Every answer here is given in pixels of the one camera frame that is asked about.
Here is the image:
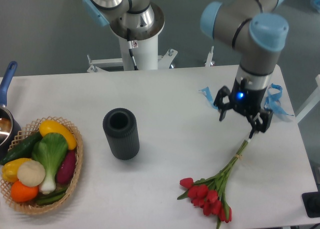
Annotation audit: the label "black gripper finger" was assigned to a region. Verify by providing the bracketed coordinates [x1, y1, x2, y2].
[247, 110, 274, 139]
[213, 86, 232, 122]

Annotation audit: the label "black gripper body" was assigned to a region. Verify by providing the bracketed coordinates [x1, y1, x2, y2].
[229, 75, 273, 121]

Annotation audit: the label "red tulip bouquet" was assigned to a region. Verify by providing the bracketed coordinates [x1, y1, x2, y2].
[177, 138, 251, 229]

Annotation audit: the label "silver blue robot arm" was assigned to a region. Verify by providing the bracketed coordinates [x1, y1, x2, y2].
[82, 0, 289, 133]

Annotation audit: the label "blue tape strip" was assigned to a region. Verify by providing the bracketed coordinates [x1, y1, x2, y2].
[199, 86, 218, 110]

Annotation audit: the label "crumpled blue tape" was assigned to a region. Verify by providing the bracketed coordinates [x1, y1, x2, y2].
[263, 83, 294, 116]

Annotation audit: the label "black device at edge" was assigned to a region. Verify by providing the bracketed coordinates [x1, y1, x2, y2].
[301, 191, 320, 218]

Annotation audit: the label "dark grey ribbed vase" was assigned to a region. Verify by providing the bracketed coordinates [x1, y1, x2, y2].
[102, 108, 140, 160]

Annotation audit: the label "purple sweet potato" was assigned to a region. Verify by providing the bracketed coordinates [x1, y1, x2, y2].
[56, 150, 77, 185]

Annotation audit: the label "yellow squash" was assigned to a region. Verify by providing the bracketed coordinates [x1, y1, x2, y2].
[39, 119, 77, 150]

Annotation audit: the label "green bok choy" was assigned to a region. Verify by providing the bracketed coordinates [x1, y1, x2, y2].
[31, 132, 68, 195]

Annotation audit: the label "green bean pods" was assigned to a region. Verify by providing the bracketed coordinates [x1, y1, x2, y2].
[35, 187, 67, 206]

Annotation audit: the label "woven wicker basket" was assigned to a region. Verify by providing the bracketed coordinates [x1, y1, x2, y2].
[0, 116, 84, 215]

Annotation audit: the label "dark green cucumber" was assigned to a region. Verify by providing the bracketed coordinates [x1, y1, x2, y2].
[0, 131, 43, 166]

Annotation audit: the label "orange fruit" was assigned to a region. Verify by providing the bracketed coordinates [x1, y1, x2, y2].
[10, 180, 39, 203]

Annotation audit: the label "yellow bell pepper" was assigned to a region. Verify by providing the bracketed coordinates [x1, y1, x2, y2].
[1, 158, 32, 183]

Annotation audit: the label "white frame leg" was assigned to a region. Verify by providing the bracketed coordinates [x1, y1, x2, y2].
[295, 74, 320, 124]

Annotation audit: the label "white metal base frame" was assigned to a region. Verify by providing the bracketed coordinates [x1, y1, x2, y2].
[86, 46, 216, 73]

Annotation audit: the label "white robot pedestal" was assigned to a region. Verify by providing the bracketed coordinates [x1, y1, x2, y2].
[111, 26, 163, 71]

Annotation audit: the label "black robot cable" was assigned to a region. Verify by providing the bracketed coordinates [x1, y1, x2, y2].
[126, 28, 139, 71]

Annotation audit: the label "blue handled saucepan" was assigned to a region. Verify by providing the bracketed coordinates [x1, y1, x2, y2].
[0, 61, 21, 160]

